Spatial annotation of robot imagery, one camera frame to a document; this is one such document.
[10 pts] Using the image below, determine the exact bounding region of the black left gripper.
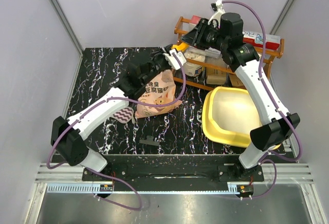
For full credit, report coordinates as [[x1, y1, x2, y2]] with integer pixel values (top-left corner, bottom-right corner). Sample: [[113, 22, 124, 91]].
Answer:
[[142, 44, 172, 85]]

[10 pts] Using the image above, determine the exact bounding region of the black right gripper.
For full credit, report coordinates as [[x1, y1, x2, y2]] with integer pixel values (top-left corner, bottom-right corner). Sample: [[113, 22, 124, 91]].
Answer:
[[179, 18, 227, 52]]

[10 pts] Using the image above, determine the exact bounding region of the yellow plastic litter scoop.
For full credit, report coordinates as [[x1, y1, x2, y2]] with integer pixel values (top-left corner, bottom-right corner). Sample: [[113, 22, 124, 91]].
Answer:
[[171, 42, 189, 52]]

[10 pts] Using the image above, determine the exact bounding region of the pink cat litter bag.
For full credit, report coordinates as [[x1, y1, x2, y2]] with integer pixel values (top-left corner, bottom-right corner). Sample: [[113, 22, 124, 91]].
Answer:
[[135, 70, 182, 119]]

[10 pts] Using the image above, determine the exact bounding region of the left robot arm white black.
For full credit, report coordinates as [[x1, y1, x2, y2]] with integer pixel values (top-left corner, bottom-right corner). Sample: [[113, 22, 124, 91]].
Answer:
[[51, 48, 184, 181]]

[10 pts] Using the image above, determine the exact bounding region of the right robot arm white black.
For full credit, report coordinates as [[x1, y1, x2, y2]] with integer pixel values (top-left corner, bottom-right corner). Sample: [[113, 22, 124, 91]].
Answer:
[[180, 12, 300, 181]]

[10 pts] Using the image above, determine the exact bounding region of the red 3D toothpaste box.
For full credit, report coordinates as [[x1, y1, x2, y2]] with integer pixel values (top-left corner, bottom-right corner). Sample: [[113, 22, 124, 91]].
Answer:
[[190, 15, 201, 25]]

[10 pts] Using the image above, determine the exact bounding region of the brown cardboard box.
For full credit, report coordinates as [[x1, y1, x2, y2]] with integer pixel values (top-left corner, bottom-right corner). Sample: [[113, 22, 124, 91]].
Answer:
[[229, 74, 245, 89]]

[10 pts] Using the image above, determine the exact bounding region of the red white R+O box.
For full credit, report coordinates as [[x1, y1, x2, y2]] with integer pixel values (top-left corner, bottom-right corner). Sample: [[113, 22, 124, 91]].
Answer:
[[243, 30, 281, 51]]

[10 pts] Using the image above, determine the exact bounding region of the yellow litter box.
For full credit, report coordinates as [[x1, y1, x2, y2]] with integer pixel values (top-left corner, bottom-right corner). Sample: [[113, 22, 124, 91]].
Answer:
[[202, 86, 261, 148]]

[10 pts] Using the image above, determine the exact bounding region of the purple wavy striped sponge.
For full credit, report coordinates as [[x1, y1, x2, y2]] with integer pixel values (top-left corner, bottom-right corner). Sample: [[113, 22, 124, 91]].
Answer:
[[111, 107, 134, 124]]

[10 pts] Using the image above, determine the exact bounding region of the grey metal scraper blade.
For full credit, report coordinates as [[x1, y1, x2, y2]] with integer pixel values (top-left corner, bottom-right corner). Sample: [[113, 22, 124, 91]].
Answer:
[[139, 136, 159, 147]]

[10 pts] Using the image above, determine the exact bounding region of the wooden two-tier shelf rack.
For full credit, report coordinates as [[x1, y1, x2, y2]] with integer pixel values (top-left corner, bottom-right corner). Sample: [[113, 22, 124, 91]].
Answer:
[[174, 16, 284, 91]]

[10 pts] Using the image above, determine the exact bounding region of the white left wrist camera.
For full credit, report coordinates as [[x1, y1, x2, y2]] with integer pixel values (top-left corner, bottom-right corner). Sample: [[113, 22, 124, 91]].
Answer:
[[163, 49, 187, 70]]

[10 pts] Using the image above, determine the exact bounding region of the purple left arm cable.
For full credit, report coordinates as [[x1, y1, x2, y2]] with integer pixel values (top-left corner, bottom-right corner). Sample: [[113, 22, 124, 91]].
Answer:
[[46, 52, 187, 211]]

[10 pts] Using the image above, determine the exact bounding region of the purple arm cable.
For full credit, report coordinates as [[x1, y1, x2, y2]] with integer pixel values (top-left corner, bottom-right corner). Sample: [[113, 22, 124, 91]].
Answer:
[[46, 52, 187, 211], [222, 0, 304, 199]]

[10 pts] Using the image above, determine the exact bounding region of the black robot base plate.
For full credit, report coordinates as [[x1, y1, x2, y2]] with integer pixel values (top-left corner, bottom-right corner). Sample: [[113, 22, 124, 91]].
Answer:
[[83, 162, 264, 182]]

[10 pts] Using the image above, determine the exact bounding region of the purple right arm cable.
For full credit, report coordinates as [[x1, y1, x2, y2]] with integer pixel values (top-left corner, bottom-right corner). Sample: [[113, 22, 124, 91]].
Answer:
[[222, 0, 304, 199]]

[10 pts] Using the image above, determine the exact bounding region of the aluminium frame rail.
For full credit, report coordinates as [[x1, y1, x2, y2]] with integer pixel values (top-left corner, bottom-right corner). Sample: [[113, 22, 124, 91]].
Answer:
[[36, 163, 314, 184]]

